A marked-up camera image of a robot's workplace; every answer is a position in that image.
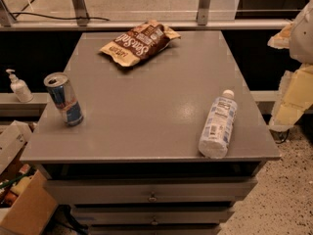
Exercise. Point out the red bull can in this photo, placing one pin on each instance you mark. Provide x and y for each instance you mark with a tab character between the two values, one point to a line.
60	89

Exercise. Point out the grey drawer cabinet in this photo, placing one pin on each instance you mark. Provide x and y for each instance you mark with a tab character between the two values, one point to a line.
140	135

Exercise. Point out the clear plastic water bottle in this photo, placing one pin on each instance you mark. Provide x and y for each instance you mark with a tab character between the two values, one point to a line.
217	130

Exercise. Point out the top drawer knob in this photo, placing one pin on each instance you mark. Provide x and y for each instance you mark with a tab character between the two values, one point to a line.
152	198

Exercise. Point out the open cardboard box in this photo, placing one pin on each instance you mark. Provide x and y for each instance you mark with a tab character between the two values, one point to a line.
25	206

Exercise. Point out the brown sea salt chip bag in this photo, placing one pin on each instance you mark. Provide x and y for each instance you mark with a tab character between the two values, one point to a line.
140	43

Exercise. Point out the drawer knob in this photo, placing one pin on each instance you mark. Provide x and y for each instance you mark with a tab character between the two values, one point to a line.
154	222
152	198

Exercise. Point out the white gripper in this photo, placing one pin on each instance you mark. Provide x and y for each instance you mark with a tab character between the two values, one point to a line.
302	36

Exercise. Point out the white pump dispenser bottle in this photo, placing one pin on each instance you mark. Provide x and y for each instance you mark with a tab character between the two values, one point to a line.
19	87

